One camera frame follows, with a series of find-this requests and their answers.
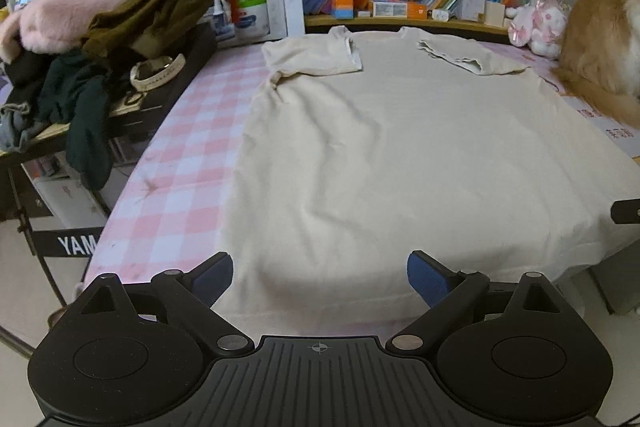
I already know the cream t-shirt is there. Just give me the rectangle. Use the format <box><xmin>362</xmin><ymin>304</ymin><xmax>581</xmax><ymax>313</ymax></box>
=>
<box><xmin>216</xmin><ymin>27</ymin><xmax>639</xmax><ymax>335</ymax></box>

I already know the pink checkered tablecloth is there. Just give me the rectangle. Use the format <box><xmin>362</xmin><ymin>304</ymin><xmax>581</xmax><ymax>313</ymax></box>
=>
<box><xmin>81</xmin><ymin>37</ymin><xmax>640</xmax><ymax>287</ymax></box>

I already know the orange fluffy cat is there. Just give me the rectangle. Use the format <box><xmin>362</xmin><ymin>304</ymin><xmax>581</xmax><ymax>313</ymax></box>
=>
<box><xmin>553</xmin><ymin>0</ymin><xmax>639</xmax><ymax>129</ymax></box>

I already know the pink white plush bunny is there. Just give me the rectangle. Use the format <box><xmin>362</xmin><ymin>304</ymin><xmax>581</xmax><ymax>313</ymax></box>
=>
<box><xmin>506</xmin><ymin>0</ymin><xmax>567</xmax><ymax>60</ymax></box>

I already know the cream webbing belt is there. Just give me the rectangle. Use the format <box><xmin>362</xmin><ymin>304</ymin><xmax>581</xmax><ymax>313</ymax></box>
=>
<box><xmin>129</xmin><ymin>53</ymin><xmax>186</xmax><ymax>93</ymax></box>

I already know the dark green garment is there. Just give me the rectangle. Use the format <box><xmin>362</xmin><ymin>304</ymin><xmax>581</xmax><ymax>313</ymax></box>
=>
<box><xmin>37</xmin><ymin>49</ymin><xmax>122</xmax><ymax>191</ymax></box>

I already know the small cream cube box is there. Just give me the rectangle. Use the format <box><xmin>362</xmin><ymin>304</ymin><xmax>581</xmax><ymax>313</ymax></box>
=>
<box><xmin>484</xmin><ymin>1</ymin><xmax>506</xmax><ymax>28</ymax></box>

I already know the grey garment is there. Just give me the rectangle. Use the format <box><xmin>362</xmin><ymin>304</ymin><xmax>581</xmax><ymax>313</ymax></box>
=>
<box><xmin>0</xmin><ymin>102</ymin><xmax>48</xmax><ymax>153</ymax></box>

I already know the white label card box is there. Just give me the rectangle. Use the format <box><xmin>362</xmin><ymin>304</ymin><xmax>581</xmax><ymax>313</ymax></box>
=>
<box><xmin>454</xmin><ymin>0</ymin><xmax>486</xmax><ymax>24</ymax></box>

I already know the white charger plug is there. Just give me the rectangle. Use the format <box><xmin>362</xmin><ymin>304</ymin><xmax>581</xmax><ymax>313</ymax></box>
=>
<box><xmin>432</xmin><ymin>9</ymin><xmax>450</xmax><ymax>22</ymax></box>

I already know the olive brown garment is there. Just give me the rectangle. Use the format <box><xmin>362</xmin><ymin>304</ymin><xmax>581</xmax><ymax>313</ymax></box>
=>
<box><xmin>81</xmin><ymin>0</ymin><xmax>214</xmax><ymax>63</ymax></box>

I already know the white pen holder tub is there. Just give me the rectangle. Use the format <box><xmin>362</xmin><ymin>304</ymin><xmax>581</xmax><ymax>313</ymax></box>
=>
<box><xmin>234</xmin><ymin>0</ymin><xmax>270</xmax><ymax>40</ymax></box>

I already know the flat white orange box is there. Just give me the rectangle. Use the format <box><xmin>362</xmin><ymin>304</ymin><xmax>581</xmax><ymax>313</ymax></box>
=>
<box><xmin>371</xmin><ymin>1</ymin><xmax>428</xmax><ymax>20</ymax></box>

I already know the pink fluffy garment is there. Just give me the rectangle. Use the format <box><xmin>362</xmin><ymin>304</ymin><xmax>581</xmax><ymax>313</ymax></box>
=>
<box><xmin>1</xmin><ymin>0</ymin><xmax>127</xmax><ymax>64</ymax></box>

